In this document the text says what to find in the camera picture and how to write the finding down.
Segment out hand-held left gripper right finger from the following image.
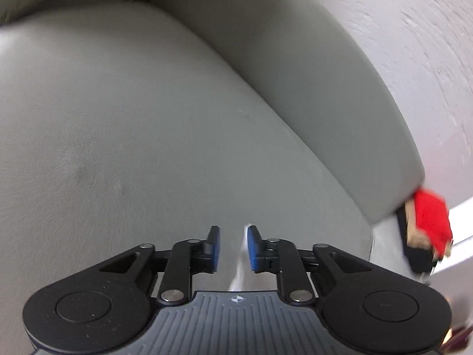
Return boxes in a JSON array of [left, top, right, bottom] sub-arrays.
[[247, 225, 372, 306]]

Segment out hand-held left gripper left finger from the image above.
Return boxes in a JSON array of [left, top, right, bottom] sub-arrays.
[[100, 225, 221, 306]]

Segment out light grey pants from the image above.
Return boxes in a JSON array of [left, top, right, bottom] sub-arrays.
[[228, 225, 252, 292]]

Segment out folded tan garment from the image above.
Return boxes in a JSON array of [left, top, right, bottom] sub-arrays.
[[404, 200, 452, 259]]

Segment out folded black garment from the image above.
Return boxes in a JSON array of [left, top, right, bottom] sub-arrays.
[[395, 207, 439, 275]]

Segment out grey sofa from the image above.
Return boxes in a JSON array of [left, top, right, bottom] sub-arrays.
[[0, 0, 425, 355]]

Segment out folded red garment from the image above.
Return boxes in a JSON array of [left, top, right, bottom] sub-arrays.
[[412, 188, 453, 253]]

